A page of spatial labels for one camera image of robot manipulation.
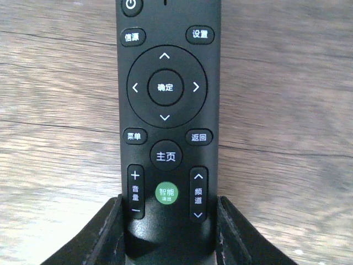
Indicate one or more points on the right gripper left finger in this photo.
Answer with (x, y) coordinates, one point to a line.
(101, 241)

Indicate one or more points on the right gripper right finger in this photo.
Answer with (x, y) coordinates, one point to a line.
(238, 242)

